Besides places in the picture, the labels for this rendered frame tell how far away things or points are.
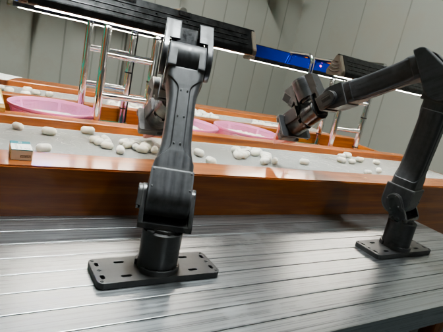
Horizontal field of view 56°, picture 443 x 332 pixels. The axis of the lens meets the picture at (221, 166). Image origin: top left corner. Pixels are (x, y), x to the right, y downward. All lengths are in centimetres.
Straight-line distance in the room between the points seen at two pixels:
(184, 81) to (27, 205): 36
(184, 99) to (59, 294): 35
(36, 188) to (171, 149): 28
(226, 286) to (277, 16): 336
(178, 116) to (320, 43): 312
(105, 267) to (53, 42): 260
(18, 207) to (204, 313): 40
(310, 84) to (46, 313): 84
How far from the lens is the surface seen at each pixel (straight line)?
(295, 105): 120
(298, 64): 208
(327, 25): 375
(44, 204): 83
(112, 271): 65
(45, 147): 97
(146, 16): 112
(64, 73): 318
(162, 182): 63
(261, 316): 64
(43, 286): 63
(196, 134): 135
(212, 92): 360
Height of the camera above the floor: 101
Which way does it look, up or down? 14 degrees down
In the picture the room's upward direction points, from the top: 12 degrees clockwise
